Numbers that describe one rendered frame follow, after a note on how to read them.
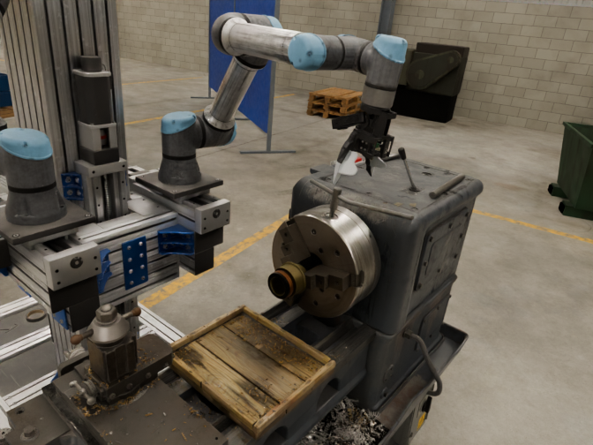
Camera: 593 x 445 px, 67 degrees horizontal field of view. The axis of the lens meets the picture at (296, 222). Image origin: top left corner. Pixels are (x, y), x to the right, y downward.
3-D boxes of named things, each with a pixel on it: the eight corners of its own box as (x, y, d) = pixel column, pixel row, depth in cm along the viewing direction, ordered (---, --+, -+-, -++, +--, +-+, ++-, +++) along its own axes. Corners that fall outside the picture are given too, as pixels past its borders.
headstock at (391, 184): (364, 230, 206) (377, 148, 189) (463, 271, 179) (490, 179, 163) (276, 276, 163) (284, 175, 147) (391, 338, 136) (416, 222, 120)
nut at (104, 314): (111, 310, 92) (109, 296, 90) (122, 319, 89) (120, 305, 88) (92, 318, 89) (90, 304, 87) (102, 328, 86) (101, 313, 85)
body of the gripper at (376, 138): (370, 162, 106) (383, 113, 100) (343, 150, 111) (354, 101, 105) (389, 159, 111) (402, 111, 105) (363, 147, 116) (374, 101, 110)
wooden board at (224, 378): (242, 313, 141) (243, 303, 139) (334, 373, 121) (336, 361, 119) (161, 360, 119) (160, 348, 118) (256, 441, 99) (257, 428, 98)
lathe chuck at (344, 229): (283, 275, 150) (299, 190, 136) (360, 325, 134) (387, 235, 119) (265, 284, 144) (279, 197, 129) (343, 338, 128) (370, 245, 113)
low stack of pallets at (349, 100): (329, 107, 990) (332, 86, 972) (366, 113, 957) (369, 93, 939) (304, 114, 887) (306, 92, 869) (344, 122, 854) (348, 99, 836)
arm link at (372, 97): (357, 83, 103) (379, 83, 109) (353, 102, 106) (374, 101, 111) (383, 92, 99) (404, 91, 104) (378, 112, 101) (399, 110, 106)
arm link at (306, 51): (192, 8, 123) (312, 24, 91) (226, 11, 130) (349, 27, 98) (192, 52, 128) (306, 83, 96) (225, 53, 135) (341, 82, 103)
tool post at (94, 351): (123, 351, 99) (119, 315, 95) (141, 369, 95) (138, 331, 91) (90, 368, 94) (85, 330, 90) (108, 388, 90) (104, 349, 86)
